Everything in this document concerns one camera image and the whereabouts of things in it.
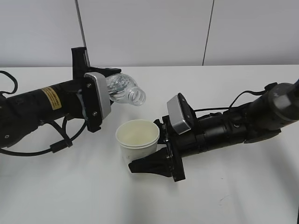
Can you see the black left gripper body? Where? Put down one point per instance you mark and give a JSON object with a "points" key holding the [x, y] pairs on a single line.
{"points": [[91, 107]]}

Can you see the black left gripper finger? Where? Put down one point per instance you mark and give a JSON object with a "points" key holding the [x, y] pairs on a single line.
{"points": [[106, 72]]}

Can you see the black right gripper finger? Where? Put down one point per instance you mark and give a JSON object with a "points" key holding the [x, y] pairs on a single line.
{"points": [[159, 163], [159, 124]]}

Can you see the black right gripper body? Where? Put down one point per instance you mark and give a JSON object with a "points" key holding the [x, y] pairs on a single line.
{"points": [[174, 159]]}

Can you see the clear water bottle green label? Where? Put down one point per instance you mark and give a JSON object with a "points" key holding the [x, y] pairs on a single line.
{"points": [[123, 89]]}

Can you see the white paper cup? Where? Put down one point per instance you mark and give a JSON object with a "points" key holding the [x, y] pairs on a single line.
{"points": [[137, 139]]}

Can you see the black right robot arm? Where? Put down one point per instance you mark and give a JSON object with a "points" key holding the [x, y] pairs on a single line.
{"points": [[183, 134]]}

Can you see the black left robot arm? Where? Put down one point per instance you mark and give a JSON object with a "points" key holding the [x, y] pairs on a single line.
{"points": [[22, 114]]}

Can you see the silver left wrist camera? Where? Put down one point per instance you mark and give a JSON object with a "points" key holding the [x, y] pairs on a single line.
{"points": [[102, 92]]}

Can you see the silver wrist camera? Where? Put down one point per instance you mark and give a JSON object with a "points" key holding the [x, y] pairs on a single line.
{"points": [[180, 114], [102, 92]]}

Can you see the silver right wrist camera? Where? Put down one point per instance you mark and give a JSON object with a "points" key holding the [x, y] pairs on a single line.
{"points": [[180, 114]]}

